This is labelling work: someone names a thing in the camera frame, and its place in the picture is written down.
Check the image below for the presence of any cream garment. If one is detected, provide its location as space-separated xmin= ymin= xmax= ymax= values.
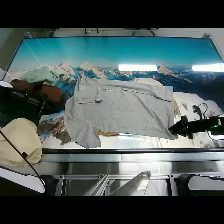
xmin=0 ymin=117 xmax=44 ymax=168

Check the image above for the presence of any black cable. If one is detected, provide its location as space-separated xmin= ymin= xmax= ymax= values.
xmin=0 ymin=129 xmax=47 ymax=188

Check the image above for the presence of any grey T-shirt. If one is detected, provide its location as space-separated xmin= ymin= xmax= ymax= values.
xmin=63 ymin=76 xmax=178 ymax=149

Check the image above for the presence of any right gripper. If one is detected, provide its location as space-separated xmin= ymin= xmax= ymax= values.
xmin=177 ymin=115 xmax=195 ymax=139

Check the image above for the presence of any silver frame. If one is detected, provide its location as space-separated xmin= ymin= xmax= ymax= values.
xmin=0 ymin=147 xmax=224 ymax=197

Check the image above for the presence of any brown garment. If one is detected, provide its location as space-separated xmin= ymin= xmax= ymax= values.
xmin=9 ymin=78 xmax=66 ymax=112

